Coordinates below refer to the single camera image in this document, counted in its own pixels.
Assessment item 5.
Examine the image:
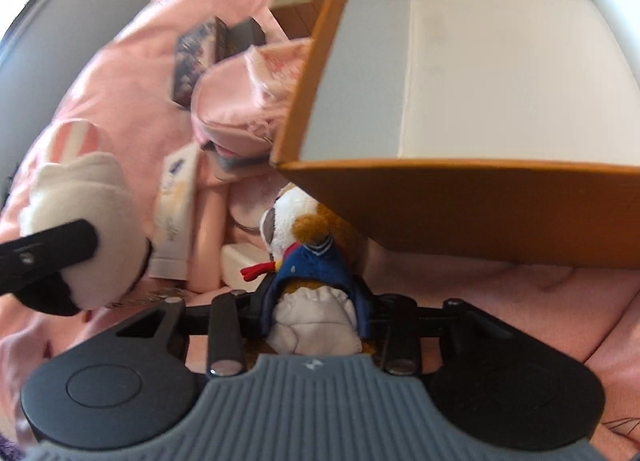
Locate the red panda sailor plush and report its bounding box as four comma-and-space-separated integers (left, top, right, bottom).
241, 184, 373, 356

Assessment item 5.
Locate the white striped-hat plush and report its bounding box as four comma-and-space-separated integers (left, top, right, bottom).
15, 120, 152, 316

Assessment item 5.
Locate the white hand cream tube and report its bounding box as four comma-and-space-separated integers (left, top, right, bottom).
148, 142, 200, 281

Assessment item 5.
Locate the pink stick device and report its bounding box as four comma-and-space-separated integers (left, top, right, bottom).
188, 153, 228, 293

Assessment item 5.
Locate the pink zip pouch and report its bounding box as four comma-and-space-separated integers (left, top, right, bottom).
191, 38, 311, 181

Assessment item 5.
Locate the gold jewellery box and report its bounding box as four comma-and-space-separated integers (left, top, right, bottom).
268, 0, 326, 39

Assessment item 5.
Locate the white charger plug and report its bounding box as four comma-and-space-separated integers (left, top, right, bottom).
220, 243, 270, 292

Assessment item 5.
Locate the black rectangular box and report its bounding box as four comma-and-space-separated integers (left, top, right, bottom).
227, 18, 266, 56

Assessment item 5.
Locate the round clear compact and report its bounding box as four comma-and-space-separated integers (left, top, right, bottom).
229, 176, 281, 235

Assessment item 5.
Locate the pink printed bed sheet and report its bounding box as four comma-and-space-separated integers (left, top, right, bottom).
1, 0, 639, 460

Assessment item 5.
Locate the orange white cardboard box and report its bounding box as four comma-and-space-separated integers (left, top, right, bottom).
272, 0, 639, 268

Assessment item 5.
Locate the patterned dark card box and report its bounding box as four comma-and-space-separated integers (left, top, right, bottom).
171, 17, 229, 109

